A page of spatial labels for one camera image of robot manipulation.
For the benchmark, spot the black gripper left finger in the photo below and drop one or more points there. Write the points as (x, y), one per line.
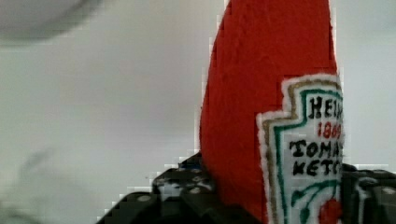
(183, 195)

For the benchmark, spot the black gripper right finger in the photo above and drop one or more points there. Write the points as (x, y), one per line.
(368, 196)

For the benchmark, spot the red plush ketchup bottle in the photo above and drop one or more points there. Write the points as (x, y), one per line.
(271, 128)

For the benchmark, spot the grey round plate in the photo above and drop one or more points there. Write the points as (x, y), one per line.
(36, 20)

